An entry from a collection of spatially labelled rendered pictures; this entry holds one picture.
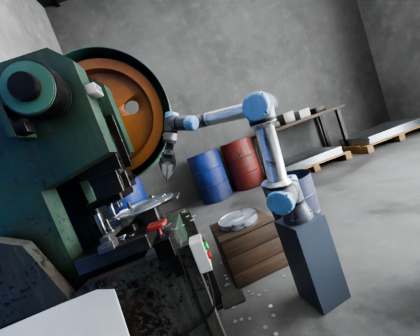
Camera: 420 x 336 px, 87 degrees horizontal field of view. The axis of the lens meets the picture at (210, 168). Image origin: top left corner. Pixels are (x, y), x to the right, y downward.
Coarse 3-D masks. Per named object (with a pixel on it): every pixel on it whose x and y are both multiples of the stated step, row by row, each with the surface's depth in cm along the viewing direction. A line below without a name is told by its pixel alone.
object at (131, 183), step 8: (112, 136) 112; (104, 176) 99; (112, 176) 99; (120, 176) 102; (128, 176) 103; (96, 184) 99; (104, 184) 99; (112, 184) 100; (120, 184) 100; (128, 184) 103; (96, 192) 99; (104, 192) 100; (112, 192) 100
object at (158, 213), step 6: (174, 198) 103; (162, 204) 103; (150, 210) 104; (156, 210) 105; (144, 216) 104; (150, 216) 104; (156, 216) 105; (162, 216) 112; (144, 222) 105; (150, 222) 105; (162, 228) 106
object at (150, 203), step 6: (156, 198) 120; (162, 198) 112; (168, 198) 103; (138, 204) 121; (144, 204) 110; (150, 204) 104; (156, 204) 97; (126, 210) 116; (132, 210) 107; (138, 210) 102; (144, 210) 95; (120, 216) 104; (126, 216) 95
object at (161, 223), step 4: (160, 220) 78; (164, 220) 77; (152, 224) 77; (156, 224) 75; (160, 224) 74; (164, 224) 75; (148, 228) 74; (152, 228) 74; (156, 228) 74; (160, 228) 77; (148, 232) 74; (160, 232) 77
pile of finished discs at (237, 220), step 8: (248, 208) 172; (224, 216) 175; (232, 216) 168; (240, 216) 162; (248, 216) 158; (256, 216) 157; (224, 224) 159; (232, 224) 154; (240, 224) 149; (248, 224) 150
